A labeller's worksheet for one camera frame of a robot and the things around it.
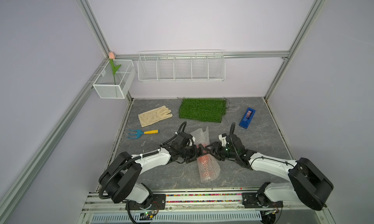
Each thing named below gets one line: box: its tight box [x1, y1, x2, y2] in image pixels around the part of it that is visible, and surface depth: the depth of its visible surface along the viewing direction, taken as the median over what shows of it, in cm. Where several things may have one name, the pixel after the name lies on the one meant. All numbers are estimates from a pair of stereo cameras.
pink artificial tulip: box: [108, 51, 122, 85], surface depth 92 cm
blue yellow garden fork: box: [127, 129, 160, 140], surface depth 102 cm
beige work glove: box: [138, 105, 173, 128], surface depth 111 cm
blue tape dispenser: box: [238, 107, 257, 130], surface depth 104 cm
